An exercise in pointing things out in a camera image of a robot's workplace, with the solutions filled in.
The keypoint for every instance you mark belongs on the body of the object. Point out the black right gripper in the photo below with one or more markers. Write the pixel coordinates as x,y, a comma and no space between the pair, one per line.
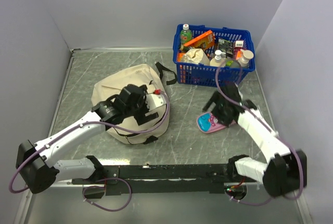
216,97

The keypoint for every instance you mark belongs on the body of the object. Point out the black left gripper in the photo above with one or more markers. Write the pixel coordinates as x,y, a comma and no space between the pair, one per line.
141,118

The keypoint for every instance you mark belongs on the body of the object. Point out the pink blue pencil case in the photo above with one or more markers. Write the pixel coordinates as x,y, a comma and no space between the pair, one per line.
208,123

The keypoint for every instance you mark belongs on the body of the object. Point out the beige canvas backpack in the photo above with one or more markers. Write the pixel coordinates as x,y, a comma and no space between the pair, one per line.
138,75

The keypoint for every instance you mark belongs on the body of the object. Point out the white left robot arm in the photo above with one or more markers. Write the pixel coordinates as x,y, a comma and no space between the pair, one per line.
106,114

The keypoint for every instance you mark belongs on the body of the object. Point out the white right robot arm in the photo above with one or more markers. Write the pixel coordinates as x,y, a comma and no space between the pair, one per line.
284,169

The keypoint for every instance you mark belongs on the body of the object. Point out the beige crumpled paper bag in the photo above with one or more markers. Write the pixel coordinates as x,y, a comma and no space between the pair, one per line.
195,56

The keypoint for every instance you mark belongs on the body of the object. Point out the cream pump bottle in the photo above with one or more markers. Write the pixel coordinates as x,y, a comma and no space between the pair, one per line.
219,59

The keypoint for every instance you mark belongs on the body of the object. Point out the grey pump bottle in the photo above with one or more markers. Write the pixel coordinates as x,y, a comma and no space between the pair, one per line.
242,59

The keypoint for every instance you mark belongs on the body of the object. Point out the dark snack packet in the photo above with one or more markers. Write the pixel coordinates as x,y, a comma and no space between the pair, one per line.
226,47

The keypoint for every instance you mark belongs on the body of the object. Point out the orange snack box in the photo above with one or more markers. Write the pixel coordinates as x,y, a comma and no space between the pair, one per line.
204,41

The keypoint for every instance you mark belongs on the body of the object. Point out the green tea bottle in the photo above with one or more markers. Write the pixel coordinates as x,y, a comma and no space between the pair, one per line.
186,34

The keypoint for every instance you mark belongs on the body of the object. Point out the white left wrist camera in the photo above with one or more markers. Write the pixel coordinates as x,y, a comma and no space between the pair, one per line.
154,101

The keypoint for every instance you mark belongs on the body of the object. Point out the aluminium frame rail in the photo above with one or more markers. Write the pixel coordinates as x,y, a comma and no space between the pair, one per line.
39,176

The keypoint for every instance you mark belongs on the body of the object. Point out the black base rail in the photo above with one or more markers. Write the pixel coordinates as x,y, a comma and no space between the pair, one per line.
122,179

